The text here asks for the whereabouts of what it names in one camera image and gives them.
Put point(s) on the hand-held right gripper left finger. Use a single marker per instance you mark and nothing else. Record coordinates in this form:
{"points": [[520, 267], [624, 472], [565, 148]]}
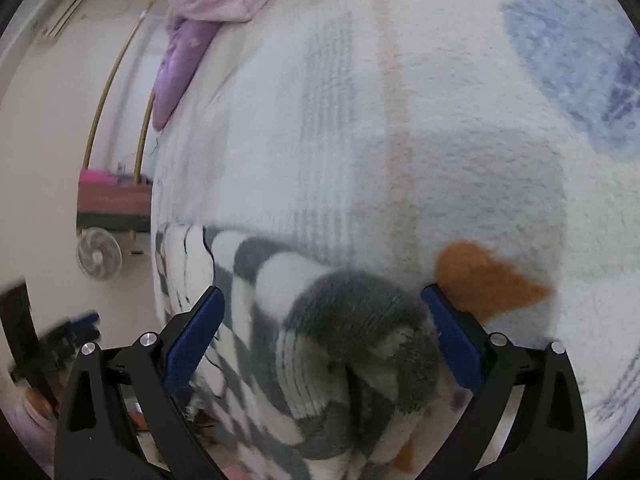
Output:
{"points": [[197, 340]]}

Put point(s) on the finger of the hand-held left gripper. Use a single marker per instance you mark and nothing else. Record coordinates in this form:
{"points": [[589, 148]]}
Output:
{"points": [[75, 327]]}

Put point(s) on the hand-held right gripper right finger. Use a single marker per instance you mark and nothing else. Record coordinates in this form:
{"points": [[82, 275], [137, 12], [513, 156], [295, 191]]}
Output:
{"points": [[452, 340]]}

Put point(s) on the grey white checkered sweater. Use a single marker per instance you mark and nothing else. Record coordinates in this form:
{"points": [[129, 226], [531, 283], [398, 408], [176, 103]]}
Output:
{"points": [[320, 340]]}

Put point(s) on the person's left forearm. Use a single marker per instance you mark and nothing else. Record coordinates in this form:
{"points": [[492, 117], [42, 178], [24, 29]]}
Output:
{"points": [[25, 435]]}

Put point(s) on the white floor fan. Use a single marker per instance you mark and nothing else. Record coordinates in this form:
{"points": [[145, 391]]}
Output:
{"points": [[98, 252]]}

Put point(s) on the pink topped bench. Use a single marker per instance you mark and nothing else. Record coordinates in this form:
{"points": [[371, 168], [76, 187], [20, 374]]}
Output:
{"points": [[115, 195]]}

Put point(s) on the curved golden pole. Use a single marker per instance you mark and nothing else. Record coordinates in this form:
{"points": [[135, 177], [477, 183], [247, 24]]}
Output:
{"points": [[107, 90], [144, 135]]}

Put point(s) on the printed bed blanket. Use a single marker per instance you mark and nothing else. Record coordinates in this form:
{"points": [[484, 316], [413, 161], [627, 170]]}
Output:
{"points": [[450, 135]]}

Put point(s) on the purple floral quilt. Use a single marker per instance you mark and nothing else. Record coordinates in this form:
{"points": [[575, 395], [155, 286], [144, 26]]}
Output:
{"points": [[185, 55]]}

